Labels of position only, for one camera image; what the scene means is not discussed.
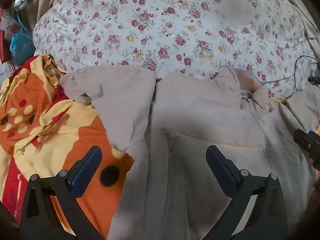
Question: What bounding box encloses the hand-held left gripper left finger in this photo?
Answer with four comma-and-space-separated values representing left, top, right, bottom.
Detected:
19, 146, 110, 240

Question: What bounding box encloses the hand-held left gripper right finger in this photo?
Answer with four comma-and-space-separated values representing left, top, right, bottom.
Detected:
200, 145, 296, 240

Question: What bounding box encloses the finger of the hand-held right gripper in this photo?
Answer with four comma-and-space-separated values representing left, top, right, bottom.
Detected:
293, 128, 320, 172

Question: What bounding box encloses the beige jacket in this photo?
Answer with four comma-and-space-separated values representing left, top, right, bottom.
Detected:
59, 64, 320, 240

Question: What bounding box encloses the blue plastic bag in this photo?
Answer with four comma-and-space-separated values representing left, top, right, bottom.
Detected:
9, 15, 36, 66

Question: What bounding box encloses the white floral quilt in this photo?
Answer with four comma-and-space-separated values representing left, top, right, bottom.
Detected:
32, 0, 318, 98

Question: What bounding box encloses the pink translucent plastic bag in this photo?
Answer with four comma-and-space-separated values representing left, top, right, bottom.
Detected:
0, 11, 21, 35

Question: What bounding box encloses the black cable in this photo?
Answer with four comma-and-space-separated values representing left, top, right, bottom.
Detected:
265, 55, 320, 92

